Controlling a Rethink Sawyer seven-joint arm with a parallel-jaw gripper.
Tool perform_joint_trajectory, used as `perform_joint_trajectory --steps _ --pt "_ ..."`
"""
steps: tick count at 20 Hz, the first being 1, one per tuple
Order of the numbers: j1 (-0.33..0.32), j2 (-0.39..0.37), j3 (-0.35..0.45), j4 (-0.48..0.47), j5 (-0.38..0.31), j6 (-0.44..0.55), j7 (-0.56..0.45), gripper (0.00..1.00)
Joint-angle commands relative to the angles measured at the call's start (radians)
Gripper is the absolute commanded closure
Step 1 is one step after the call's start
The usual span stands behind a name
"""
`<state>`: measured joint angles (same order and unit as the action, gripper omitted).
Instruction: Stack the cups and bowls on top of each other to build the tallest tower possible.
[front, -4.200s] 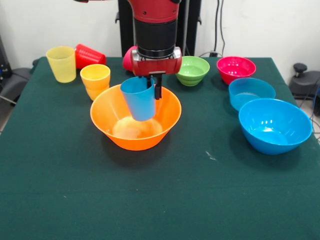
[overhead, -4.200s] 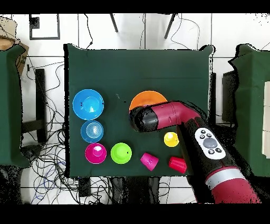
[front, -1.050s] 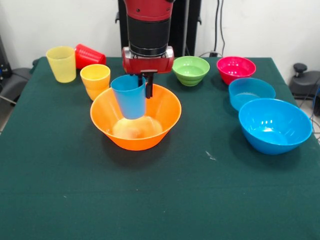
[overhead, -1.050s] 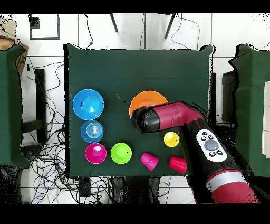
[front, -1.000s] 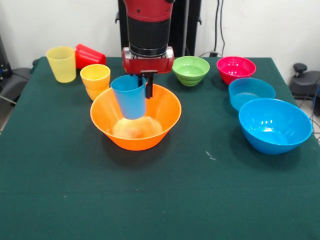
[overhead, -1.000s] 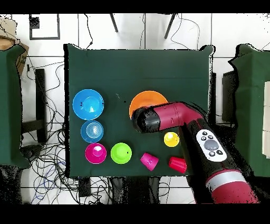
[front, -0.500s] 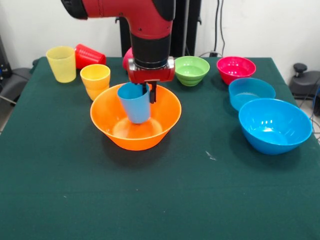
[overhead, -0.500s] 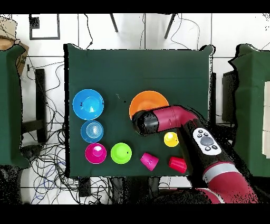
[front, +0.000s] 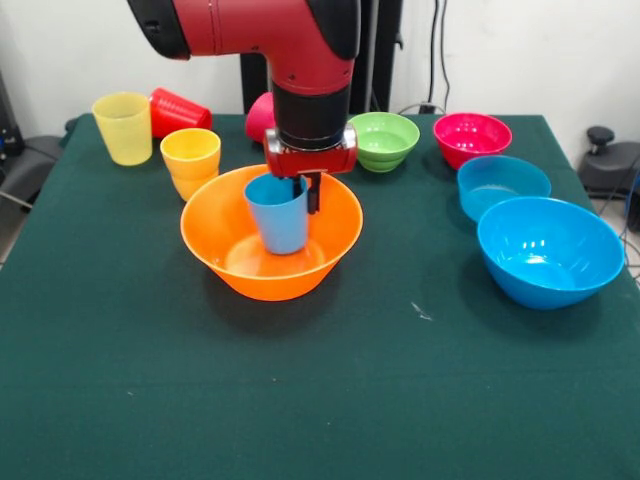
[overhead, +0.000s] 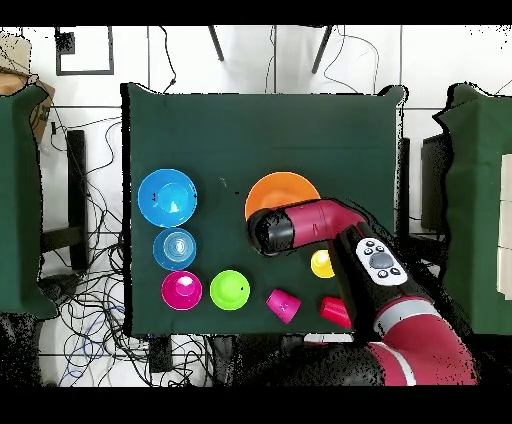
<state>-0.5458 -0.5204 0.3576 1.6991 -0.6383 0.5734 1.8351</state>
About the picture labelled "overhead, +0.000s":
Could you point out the large orange bowl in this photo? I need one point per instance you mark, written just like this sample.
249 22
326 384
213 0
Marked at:
276 190

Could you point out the large blue bowl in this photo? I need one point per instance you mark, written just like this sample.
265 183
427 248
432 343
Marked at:
160 208

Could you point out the pink cup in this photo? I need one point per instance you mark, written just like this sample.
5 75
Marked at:
284 306

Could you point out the red cup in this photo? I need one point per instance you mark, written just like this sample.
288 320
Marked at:
334 312

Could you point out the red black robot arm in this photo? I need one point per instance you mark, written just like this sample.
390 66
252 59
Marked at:
316 224

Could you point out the dark green table cloth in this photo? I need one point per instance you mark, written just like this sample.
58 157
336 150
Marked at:
260 132

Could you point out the small yellow orange cup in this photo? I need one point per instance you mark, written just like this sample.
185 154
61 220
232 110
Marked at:
320 264

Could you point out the green bowl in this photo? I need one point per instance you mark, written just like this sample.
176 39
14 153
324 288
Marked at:
228 290

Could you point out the light blue shallow bowl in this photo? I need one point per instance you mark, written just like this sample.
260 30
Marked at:
164 256

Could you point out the pink bowl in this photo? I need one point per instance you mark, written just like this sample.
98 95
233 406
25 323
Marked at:
176 298

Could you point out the black computer case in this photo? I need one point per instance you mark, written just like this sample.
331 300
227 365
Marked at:
434 180

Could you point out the grey chair base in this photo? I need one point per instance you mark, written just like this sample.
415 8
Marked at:
60 288

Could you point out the green cloth side table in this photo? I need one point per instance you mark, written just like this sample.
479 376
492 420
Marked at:
476 200
20 200

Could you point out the cardboard box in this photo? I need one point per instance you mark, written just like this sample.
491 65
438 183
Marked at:
40 116

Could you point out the camera tripod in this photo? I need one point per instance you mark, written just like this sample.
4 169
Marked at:
216 44

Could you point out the black metal frame bar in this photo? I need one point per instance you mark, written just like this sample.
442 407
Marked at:
76 180

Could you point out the black square floor frame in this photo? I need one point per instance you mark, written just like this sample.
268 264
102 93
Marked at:
84 72

